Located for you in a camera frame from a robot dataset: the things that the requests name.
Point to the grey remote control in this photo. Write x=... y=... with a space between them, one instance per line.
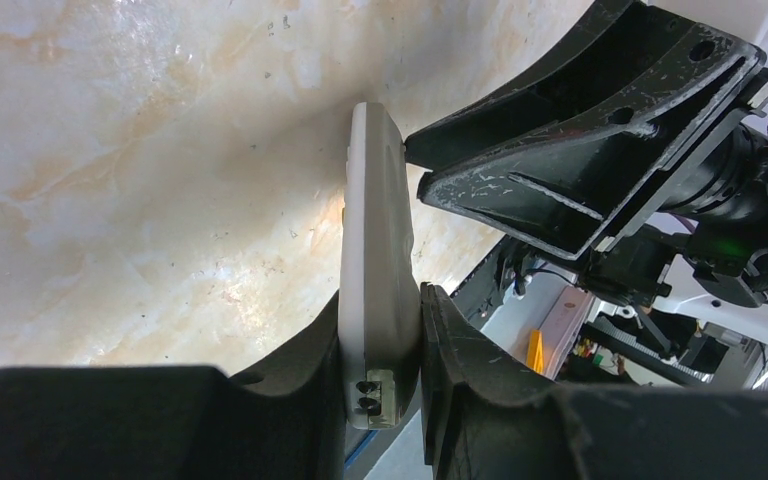
x=379 y=325

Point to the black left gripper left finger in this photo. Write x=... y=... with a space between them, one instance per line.
x=281 y=418

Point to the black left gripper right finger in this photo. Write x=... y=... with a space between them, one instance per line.
x=487 y=416

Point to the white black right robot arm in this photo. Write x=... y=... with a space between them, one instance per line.
x=735 y=305

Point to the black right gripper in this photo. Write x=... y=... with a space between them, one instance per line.
x=583 y=184

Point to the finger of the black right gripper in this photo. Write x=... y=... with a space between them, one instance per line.
x=609 y=46

